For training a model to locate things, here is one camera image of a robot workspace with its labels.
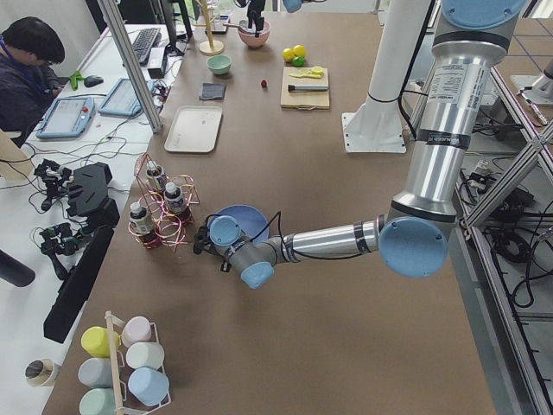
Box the blue plate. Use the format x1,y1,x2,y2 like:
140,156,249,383
218,205,270,244

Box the silver robot arm near bottles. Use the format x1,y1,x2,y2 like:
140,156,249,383
193,1,524,289

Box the pink bowl with ice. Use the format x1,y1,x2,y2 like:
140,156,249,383
238,20,270,48

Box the metal ice scoop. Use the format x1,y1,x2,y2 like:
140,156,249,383
224,21,256,33

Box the yellow lemon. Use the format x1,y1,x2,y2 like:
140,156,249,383
282,48,296,62
292,44,307,58

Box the dark drink bottle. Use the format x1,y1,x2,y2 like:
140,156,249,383
163,182,189,217
146,160,167,192
129,201,156,248

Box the wooden mug tree stand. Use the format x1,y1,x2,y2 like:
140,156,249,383
194,0,225,56

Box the green lime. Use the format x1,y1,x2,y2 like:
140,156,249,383
291,56,305,67

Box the green bowl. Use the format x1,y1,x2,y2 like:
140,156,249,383
207,54,232,75

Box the yellow peeler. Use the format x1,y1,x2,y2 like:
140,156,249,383
289,66,325,79

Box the grey folded cloth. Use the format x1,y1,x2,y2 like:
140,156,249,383
199,82,226,100

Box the wooden cutting board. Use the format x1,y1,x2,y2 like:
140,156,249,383
280,67,330,110

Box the pink cup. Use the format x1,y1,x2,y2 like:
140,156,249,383
121,316,151,348

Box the beige tray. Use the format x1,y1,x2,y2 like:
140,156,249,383
164,105,223,154

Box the white cup rack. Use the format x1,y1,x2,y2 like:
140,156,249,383
105,310,172,414

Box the black keyboard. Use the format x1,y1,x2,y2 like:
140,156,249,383
131,28,161,67

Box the white cup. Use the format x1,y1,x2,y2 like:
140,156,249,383
125,342,165,370

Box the yellow cup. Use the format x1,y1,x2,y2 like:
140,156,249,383
80,326,110,358

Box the blue cup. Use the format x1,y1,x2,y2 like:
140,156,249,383
128,367,169,406

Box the white pillar with base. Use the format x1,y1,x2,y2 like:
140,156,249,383
342,0,435,153

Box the blue teach pendant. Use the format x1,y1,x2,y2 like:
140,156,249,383
98,78,142,118
36,97,95,139

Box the grey cup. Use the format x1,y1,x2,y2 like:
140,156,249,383
78,357,112,388

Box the mint green cup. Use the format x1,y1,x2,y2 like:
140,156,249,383
79,388,115,415

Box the tape roll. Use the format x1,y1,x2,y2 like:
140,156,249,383
24,359,60,387

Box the seated person dark hair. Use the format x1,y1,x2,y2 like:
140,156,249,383
1,16,66,147

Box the copper wire bottle rack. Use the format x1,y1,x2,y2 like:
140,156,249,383
128,152,200,250

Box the black handled knife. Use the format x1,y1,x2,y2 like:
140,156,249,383
287,84,329,93

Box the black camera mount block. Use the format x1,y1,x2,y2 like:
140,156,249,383
67,162,120,230

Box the aluminium frame post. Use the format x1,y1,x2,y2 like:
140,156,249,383
98,0,162,133

